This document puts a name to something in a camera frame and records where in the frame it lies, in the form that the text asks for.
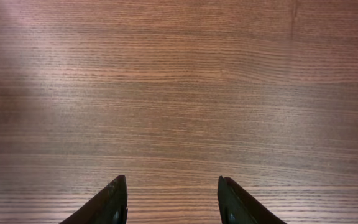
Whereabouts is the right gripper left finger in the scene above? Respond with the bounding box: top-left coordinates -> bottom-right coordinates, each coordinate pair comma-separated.
60,175 -> 128,224

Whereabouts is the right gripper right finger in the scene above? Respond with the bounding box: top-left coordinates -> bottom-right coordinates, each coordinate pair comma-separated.
217,176 -> 285,224

